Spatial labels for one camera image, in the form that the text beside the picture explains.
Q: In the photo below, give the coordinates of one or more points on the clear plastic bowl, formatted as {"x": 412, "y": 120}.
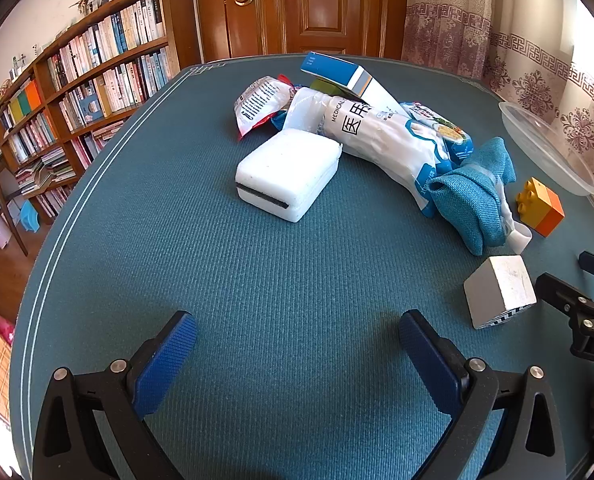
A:
{"x": 542, "y": 145}

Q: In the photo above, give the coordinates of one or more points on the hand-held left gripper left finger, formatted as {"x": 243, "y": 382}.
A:
{"x": 164, "y": 365}

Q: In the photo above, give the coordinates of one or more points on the wooden bookshelf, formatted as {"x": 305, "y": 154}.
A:
{"x": 42, "y": 67}

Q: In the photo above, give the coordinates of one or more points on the red and white snack packet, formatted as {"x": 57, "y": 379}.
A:
{"x": 259, "y": 100}

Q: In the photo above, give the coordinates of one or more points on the white cube with zigzag side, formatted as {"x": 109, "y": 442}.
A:
{"x": 502, "y": 290}

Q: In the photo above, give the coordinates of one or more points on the white sponge block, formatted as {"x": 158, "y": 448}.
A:
{"x": 287, "y": 170}

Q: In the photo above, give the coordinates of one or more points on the rows of books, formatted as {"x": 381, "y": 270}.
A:
{"x": 127, "y": 25}

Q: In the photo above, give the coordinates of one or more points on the blue cloth bundle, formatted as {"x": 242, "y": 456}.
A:
{"x": 472, "y": 195}

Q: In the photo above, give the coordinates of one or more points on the white cotton swab bag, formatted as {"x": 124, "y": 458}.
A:
{"x": 377, "y": 140}

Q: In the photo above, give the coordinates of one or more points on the wooden side table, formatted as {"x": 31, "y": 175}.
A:
{"x": 8, "y": 210}

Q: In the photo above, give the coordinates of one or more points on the blue plastic stool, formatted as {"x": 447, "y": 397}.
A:
{"x": 29, "y": 217}

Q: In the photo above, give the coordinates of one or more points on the brown wooden door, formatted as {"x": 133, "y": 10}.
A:
{"x": 307, "y": 5}

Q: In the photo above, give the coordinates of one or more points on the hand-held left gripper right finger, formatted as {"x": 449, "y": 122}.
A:
{"x": 427, "y": 365}

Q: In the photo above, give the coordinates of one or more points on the blue noodle packet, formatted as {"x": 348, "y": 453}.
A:
{"x": 442, "y": 125}

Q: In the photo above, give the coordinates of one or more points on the white curtain with purple pattern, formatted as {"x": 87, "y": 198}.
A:
{"x": 477, "y": 10}

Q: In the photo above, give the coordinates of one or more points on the yellow and orange toy brick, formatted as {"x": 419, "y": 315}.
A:
{"x": 539, "y": 205}

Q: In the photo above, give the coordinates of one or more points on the blue and white carton box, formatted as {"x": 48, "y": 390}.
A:
{"x": 337, "y": 72}

